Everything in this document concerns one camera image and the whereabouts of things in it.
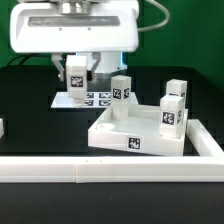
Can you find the partial white block left edge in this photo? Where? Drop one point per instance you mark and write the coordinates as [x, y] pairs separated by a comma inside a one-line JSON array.
[[1, 128]]

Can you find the tag plate with markers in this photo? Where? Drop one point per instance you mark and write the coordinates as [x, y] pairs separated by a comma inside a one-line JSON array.
[[93, 100]]

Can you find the white U-shaped fence wall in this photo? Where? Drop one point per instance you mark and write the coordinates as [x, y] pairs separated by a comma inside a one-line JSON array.
[[206, 166]]

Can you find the white square table top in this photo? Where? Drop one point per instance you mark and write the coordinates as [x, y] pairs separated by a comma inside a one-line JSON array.
[[138, 133]]

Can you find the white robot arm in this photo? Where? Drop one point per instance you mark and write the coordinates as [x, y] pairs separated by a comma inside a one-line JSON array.
[[103, 61]]

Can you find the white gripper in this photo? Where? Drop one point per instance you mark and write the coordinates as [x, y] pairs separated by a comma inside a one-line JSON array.
[[74, 26]]

